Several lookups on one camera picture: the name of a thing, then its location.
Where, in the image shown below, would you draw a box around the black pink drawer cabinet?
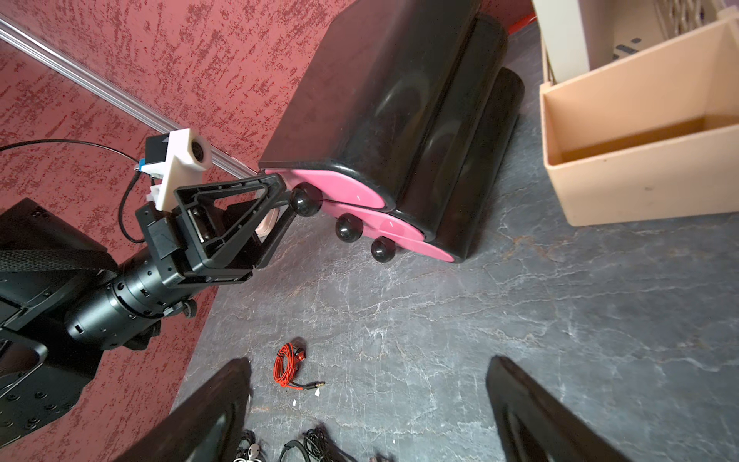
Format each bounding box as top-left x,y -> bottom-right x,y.
259,1 -> 525,263

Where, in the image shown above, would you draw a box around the red earphones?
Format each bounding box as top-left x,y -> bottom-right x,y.
273,343 -> 326,391

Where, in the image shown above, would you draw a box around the beige cardboard folder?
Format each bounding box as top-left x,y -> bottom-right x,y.
532,0 -> 615,83

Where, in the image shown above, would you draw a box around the beige file organizer rack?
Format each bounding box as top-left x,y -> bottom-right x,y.
540,1 -> 738,226

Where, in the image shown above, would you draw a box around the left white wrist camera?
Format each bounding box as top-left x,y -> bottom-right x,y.
139,129 -> 213,212

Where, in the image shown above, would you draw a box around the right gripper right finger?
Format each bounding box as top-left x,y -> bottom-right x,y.
486,355 -> 629,462

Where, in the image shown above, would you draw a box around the pink top drawer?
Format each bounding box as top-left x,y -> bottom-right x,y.
266,169 -> 386,218

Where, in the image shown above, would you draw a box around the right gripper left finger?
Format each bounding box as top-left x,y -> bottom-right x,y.
117,357 -> 251,462

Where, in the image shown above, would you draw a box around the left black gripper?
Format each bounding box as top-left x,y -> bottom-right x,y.
136,174 -> 289,289

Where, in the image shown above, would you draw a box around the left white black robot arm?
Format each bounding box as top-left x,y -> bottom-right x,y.
1,174 -> 290,445

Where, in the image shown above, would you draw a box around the pink bottom drawer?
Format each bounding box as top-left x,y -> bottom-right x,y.
365,229 -> 455,263

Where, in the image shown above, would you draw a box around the black earphones right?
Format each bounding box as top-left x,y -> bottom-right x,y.
278,425 -> 355,462

